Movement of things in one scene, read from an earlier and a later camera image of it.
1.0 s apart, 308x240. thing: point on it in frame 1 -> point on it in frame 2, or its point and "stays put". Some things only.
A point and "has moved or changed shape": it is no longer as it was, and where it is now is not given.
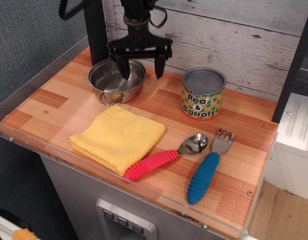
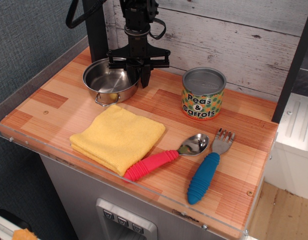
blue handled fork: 206,169 stays put
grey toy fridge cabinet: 98,207 stays put
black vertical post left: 97,31 stays put
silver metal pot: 105,78 has moved or changed shape
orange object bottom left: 23,234 stays put
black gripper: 140,43 -> 138,52
